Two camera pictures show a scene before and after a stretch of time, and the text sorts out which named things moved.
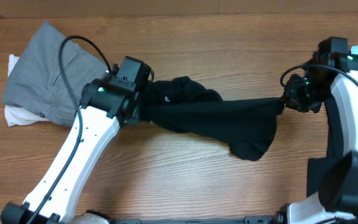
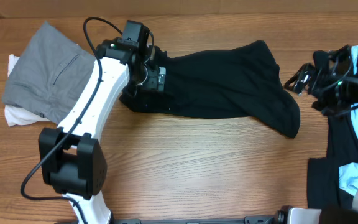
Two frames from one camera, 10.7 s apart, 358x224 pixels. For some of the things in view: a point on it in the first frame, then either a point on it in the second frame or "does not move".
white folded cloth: (15, 116) does not move
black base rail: (278, 218) does not move
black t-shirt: (245, 126) → (242, 82)
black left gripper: (135, 118) → (152, 81)
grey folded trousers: (37, 84) does not move
